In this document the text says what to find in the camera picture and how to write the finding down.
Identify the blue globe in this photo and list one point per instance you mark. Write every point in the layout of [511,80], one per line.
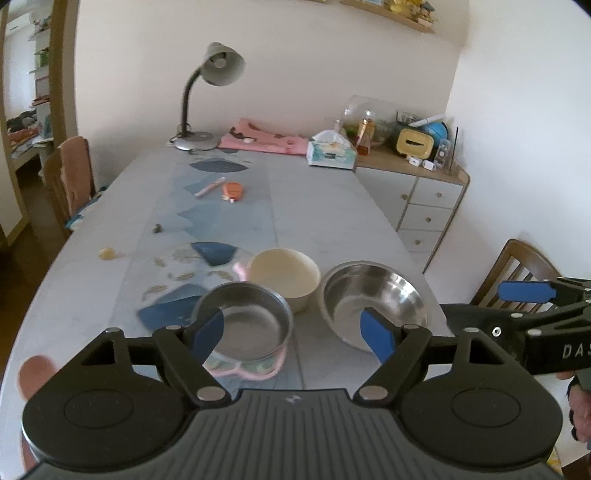
[438,131]

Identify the clear glass leaf-print plate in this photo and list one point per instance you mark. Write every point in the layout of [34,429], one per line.
[184,272]

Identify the pink chair cloth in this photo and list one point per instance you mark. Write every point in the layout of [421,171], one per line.
[76,170]

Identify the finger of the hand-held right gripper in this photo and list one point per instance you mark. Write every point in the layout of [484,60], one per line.
[554,316]
[526,291]

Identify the large steel bowl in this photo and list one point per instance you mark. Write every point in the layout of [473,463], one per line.
[369,290]

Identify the cream bowl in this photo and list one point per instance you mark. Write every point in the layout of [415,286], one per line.
[286,272]

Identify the orange bottle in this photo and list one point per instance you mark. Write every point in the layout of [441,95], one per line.
[364,138]

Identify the glass fishbowl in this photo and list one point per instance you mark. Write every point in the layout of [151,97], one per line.
[369,108]

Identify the white drawer cabinet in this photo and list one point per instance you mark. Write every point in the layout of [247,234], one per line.
[429,212]

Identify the white charger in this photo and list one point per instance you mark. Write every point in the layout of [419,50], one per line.
[427,165]

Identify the tissue box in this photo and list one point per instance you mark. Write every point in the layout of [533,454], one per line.
[330,154]

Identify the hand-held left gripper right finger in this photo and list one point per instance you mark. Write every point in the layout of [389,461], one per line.
[376,334]

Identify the person's right hand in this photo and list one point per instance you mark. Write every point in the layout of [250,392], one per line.
[581,406]

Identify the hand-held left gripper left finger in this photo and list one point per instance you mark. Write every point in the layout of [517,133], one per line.
[207,334]

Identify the small clear box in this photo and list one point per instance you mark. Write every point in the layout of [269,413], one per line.
[442,154]

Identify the thin black stick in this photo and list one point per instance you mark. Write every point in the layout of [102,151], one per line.
[456,147]

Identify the white tube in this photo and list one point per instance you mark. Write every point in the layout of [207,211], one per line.
[427,121]

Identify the pink pen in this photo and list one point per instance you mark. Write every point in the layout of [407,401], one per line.
[209,187]

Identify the wooden chair with black seat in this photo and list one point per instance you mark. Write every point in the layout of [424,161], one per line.
[508,258]

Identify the blue patterned table runner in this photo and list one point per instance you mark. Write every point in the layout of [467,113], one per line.
[258,203]

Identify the yellow tissue holder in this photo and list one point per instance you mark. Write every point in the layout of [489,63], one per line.
[413,143]

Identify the grey desk lamp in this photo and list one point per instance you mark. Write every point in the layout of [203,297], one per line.
[221,64]

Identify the small beige lump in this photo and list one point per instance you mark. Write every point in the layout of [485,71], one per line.
[106,253]

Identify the wooden framed floor mirror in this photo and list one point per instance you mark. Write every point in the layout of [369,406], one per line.
[60,69]

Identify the pink printed cloth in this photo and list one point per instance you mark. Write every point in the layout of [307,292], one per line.
[263,141]

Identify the orange small toy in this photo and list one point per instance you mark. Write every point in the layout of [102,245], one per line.
[232,191]

